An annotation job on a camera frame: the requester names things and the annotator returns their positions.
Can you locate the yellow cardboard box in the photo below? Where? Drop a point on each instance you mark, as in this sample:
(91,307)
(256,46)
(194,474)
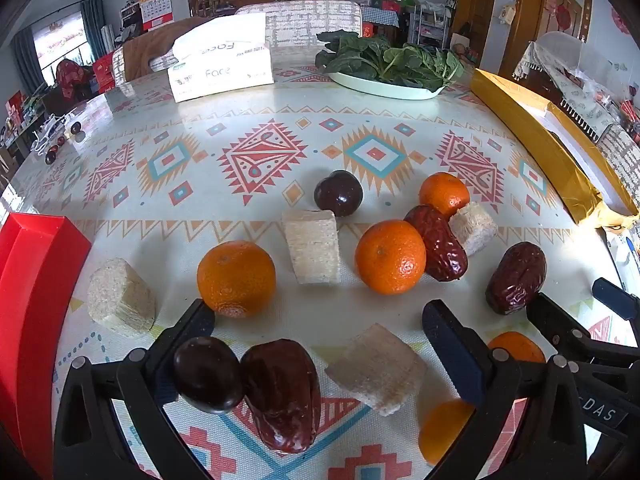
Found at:
(530,130)

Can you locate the dark purple plum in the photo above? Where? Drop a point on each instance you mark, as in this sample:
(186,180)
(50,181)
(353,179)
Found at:
(338,193)
(207,375)

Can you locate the blue window curtain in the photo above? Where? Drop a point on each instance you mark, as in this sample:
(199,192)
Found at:
(92,25)

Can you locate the wooden door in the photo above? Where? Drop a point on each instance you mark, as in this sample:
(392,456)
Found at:
(537,5)

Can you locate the cloth covered side table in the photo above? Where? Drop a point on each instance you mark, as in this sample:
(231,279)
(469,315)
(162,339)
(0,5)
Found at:
(590,100)

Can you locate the white tissue box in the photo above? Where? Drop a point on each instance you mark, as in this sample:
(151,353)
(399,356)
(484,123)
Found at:
(220,65)

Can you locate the grey patterned chair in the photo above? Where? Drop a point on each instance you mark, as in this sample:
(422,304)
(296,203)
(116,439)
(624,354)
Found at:
(312,22)

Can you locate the blue pen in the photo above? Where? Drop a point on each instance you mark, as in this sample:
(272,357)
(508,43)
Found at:
(633,251)

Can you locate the orange tangerine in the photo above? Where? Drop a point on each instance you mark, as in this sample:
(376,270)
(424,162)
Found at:
(515,347)
(444,192)
(390,256)
(236,278)
(442,435)

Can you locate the patterned tablecloth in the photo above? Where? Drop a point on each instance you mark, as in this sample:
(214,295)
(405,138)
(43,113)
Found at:
(310,135)

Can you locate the beige puffed rice block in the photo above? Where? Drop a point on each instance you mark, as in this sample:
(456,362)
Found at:
(312,246)
(376,375)
(121,296)
(475,230)

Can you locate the red plastic tray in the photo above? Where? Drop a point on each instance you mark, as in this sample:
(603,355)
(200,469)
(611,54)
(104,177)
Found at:
(35,285)

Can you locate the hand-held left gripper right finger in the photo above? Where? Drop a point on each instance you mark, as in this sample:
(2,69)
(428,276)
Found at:
(450,345)

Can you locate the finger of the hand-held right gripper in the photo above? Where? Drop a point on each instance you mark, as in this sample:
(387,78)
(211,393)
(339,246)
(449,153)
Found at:
(617,297)
(555,317)

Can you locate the red round wall decoration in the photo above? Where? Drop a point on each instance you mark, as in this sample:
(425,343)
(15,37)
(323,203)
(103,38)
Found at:
(621,21)

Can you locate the white covered chair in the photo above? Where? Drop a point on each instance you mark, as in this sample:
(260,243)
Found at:
(555,50)

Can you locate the pale green oval plate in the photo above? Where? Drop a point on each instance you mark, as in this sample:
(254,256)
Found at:
(380,89)

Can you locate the red cloth bundle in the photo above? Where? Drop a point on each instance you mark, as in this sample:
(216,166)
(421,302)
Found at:
(72,77)

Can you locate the red gift box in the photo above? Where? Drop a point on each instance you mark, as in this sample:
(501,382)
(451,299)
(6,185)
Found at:
(104,72)

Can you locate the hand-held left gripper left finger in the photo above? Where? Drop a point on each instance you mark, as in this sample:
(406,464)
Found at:
(192,325)

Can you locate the dried red date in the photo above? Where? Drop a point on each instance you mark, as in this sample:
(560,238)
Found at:
(516,277)
(282,395)
(436,242)

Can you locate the green spinach leaves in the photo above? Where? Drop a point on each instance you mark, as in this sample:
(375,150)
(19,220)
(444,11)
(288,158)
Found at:
(390,57)

